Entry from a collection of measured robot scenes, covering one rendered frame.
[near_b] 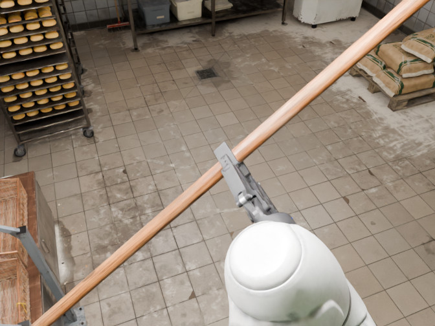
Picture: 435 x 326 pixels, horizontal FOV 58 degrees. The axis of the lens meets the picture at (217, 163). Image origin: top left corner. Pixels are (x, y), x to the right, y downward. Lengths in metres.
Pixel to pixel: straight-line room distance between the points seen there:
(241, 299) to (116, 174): 3.16
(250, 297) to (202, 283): 2.41
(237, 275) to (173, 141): 3.39
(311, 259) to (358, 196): 3.05
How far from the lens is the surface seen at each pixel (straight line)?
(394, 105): 4.43
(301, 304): 0.37
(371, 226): 3.25
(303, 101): 0.73
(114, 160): 3.64
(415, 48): 4.52
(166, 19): 5.35
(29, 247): 2.12
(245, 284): 0.37
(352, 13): 6.14
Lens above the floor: 2.44
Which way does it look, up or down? 44 degrees down
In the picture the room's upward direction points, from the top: straight up
